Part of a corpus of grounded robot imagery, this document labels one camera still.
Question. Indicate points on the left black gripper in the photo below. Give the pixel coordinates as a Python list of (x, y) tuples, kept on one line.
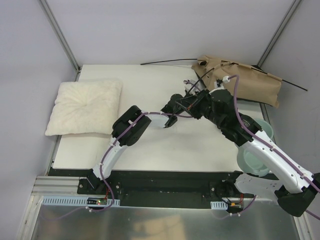
[(169, 110)]

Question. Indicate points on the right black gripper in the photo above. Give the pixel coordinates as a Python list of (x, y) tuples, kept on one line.
[(194, 103)]

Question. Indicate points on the beige pet tent fabric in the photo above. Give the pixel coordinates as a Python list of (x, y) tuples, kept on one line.
[(254, 84)]

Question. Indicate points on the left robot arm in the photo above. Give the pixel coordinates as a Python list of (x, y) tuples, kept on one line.
[(127, 130)]

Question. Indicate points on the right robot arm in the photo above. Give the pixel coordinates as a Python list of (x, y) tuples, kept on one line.
[(295, 187)]

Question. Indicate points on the white fluffy cushion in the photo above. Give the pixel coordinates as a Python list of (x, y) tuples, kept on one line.
[(85, 107)]

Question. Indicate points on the right circuit board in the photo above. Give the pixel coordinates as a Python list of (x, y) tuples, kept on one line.
[(221, 205)]

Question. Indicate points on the circuit board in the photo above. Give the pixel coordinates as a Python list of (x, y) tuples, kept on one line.
[(221, 205), (103, 202)]

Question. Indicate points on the left circuit board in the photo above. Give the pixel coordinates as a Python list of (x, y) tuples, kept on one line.
[(103, 202)]

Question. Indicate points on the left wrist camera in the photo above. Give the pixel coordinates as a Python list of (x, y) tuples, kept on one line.
[(191, 86)]

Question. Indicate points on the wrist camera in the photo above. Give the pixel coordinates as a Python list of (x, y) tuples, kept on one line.
[(220, 83), (191, 86)]

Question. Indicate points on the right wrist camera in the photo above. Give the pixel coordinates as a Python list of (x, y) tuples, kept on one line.
[(220, 83)]

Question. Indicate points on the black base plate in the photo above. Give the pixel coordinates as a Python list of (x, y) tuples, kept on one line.
[(162, 189)]

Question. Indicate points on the right aluminium frame post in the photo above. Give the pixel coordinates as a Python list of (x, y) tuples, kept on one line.
[(294, 6)]

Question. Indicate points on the aluminium frame post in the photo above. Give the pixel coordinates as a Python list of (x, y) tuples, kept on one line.
[(294, 6), (59, 34)]

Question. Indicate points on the left aluminium frame post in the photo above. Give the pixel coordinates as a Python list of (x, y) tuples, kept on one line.
[(59, 34)]

